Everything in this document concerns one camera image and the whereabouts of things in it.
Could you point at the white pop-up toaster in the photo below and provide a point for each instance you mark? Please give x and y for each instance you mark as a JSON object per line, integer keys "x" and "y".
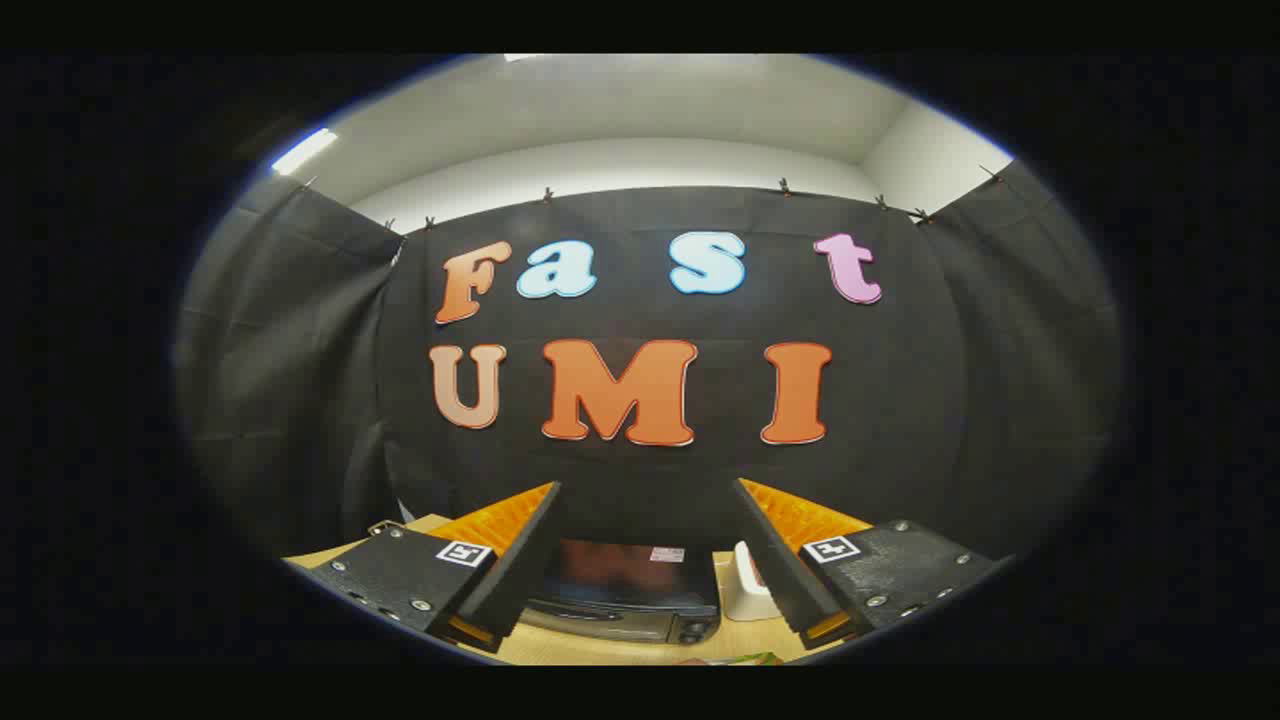
{"x": 742, "y": 595}

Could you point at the black toaster oven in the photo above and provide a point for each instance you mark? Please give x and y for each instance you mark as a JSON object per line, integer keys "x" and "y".
{"x": 620, "y": 600}

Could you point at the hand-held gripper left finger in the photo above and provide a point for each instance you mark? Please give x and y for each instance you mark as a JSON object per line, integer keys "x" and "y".
{"x": 520, "y": 565}

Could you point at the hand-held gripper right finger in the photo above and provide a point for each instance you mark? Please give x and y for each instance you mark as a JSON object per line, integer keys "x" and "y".
{"x": 775, "y": 565}

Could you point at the ceiling light panel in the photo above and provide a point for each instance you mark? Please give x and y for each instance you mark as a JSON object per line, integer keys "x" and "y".
{"x": 303, "y": 150}

